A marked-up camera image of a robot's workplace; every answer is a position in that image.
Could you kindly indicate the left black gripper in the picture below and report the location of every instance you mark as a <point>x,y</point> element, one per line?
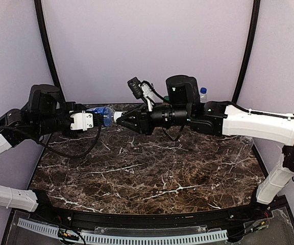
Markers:
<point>67,121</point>

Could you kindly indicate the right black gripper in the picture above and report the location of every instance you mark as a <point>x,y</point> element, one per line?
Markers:
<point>145,120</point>

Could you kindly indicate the blue label water bottle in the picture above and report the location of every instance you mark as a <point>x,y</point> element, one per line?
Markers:
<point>111,116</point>

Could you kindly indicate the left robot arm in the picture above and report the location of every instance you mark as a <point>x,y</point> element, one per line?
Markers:
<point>44,113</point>

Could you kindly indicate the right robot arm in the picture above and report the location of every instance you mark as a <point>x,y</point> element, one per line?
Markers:
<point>184,108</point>

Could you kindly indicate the Pepsi label bottle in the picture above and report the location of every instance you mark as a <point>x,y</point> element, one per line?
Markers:
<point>203,95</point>

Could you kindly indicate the clear white cap bottle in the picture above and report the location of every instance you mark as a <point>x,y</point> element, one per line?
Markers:
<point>247,140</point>

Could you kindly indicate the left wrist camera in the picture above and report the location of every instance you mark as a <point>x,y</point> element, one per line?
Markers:
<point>82,120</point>

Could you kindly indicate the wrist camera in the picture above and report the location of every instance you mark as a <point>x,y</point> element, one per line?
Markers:
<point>141,90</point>
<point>82,120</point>

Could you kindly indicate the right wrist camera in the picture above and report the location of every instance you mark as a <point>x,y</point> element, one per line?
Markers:
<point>141,90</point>

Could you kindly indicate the black front rail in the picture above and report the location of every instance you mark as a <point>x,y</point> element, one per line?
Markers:
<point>80,220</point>

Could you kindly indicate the white slotted cable duct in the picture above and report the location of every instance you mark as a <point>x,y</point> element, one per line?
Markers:
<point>124,236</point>

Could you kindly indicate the left black frame post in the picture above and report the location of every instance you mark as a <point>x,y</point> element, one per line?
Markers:
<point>46,46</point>

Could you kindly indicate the black frame post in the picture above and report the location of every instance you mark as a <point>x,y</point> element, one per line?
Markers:
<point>247,51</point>
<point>46,46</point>

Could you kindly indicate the right black frame post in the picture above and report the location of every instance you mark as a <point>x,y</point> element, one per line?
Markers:
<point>247,51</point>

